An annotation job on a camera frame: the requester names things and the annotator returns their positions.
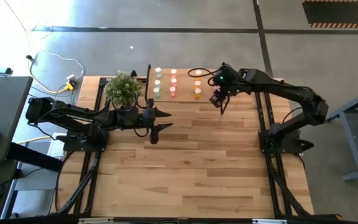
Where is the green potted plant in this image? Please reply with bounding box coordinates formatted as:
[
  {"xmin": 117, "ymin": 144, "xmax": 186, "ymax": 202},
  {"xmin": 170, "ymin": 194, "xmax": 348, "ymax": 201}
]
[{"xmin": 103, "ymin": 70, "xmax": 143, "ymax": 108}]

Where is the black crossbar rail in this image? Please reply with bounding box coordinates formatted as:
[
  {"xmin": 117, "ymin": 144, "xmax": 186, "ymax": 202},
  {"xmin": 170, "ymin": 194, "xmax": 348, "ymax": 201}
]
[{"xmin": 0, "ymin": 213, "xmax": 358, "ymax": 224}]

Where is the black desk beam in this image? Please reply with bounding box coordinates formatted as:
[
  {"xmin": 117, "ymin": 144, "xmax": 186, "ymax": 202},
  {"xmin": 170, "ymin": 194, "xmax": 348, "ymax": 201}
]
[{"xmin": 6, "ymin": 142, "xmax": 64, "ymax": 172}]

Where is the yellow cable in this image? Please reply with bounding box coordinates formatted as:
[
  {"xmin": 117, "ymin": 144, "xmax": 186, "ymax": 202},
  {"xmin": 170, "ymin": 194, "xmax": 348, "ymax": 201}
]
[
  {"xmin": 28, "ymin": 58, "xmax": 71, "ymax": 94},
  {"xmin": 17, "ymin": 136, "xmax": 55, "ymax": 144}
]

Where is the white cable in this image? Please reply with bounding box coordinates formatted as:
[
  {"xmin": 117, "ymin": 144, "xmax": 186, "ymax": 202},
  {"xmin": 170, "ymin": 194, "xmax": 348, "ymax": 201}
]
[{"xmin": 29, "ymin": 49, "xmax": 85, "ymax": 80}]

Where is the wooden shelf black metal frame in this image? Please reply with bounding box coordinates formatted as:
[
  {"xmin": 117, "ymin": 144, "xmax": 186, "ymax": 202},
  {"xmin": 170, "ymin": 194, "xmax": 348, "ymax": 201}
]
[{"xmin": 144, "ymin": 64, "xmax": 233, "ymax": 115}]

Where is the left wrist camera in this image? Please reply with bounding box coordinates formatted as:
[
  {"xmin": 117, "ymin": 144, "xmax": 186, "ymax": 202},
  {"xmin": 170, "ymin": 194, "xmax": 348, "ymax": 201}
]
[{"xmin": 143, "ymin": 107, "xmax": 157, "ymax": 123}]

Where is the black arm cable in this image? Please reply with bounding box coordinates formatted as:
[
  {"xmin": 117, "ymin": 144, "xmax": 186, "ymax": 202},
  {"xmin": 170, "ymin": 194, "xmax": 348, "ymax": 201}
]
[
  {"xmin": 186, "ymin": 67, "xmax": 219, "ymax": 87},
  {"xmin": 133, "ymin": 123, "xmax": 152, "ymax": 138}
]

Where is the grey-blue metal table frame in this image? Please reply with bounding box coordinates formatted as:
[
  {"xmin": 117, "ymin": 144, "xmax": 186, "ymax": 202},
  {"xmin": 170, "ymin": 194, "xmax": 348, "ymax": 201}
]
[{"xmin": 325, "ymin": 85, "xmax": 358, "ymax": 184}]

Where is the black mat striped edge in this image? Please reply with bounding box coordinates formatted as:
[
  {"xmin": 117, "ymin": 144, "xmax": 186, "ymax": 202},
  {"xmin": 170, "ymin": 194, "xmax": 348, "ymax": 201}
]
[{"xmin": 301, "ymin": 0, "xmax": 358, "ymax": 30}]

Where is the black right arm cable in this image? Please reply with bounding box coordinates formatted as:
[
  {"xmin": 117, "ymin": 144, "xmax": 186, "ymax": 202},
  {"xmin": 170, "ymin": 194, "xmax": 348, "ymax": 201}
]
[{"xmin": 186, "ymin": 67, "xmax": 219, "ymax": 87}]

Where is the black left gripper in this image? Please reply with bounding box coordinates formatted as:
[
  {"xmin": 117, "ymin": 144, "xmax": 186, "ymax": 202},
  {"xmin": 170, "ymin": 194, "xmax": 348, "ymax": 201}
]
[{"xmin": 135, "ymin": 98, "xmax": 174, "ymax": 145}]

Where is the silver bracket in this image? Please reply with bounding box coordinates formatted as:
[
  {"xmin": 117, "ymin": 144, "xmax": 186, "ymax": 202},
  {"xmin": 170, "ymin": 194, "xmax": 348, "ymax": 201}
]
[
  {"xmin": 78, "ymin": 217, "xmax": 114, "ymax": 224},
  {"xmin": 252, "ymin": 218, "xmax": 288, "ymax": 224}
]

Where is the blue desk leg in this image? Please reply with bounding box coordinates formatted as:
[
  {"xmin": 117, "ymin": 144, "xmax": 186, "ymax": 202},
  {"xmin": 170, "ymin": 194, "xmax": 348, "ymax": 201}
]
[{"xmin": 0, "ymin": 185, "xmax": 20, "ymax": 219}]

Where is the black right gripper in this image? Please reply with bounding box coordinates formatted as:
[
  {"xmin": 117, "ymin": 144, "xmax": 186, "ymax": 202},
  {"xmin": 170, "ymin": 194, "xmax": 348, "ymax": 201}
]
[{"xmin": 209, "ymin": 63, "xmax": 246, "ymax": 108}]

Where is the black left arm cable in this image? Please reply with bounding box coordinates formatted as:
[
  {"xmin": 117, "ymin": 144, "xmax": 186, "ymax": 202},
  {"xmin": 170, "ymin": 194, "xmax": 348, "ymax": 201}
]
[{"xmin": 133, "ymin": 123, "xmax": 152, "ymax": 138}]

